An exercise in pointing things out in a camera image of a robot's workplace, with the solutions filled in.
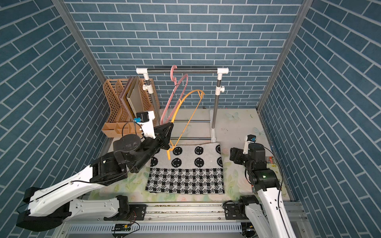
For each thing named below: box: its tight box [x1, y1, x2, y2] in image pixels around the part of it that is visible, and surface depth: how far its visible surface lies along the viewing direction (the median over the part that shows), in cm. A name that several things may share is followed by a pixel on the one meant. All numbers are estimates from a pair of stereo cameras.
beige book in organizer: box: [126, 75, 145, 117], surface depth 93 cm
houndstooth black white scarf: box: [145, 167, 226, 195], surface depth 82 cm
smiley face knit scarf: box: [150, 142, 224, 169], surface depth 90 cm
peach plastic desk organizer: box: [101, 77, 161, 138], surface depth 104 cm
